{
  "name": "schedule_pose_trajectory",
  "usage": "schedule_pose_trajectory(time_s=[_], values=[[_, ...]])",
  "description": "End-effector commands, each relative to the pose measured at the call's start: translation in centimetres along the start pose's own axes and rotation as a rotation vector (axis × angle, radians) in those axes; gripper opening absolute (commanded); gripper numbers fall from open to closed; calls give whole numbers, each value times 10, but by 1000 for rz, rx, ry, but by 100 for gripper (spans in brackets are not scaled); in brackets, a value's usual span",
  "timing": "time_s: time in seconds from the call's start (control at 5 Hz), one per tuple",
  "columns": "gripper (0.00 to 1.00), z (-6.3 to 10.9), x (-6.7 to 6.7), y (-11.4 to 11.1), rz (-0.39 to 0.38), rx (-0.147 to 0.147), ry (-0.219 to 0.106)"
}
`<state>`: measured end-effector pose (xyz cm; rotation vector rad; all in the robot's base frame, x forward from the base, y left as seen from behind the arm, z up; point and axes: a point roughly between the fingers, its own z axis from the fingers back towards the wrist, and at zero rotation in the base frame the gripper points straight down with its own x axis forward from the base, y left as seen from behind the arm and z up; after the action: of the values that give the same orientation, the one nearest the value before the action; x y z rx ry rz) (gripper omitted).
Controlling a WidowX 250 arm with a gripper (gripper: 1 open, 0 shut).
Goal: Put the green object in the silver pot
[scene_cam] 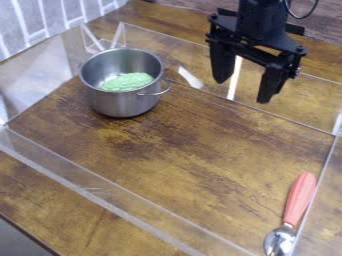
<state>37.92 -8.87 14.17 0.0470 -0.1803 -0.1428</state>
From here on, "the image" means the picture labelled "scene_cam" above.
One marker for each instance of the silver metal pot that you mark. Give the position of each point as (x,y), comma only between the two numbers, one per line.
(111,64)

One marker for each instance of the clear acrylic tray wall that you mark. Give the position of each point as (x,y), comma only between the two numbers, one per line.
(187,180)

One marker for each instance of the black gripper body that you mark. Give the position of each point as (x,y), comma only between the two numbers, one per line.
(277,48)

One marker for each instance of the green sponge object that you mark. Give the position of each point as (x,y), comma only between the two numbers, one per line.
(128,81)

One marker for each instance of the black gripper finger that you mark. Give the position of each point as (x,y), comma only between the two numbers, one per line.
(222,62)
(277,73)

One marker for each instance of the red handled metal spoon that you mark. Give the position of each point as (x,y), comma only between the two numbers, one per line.
(279,240)

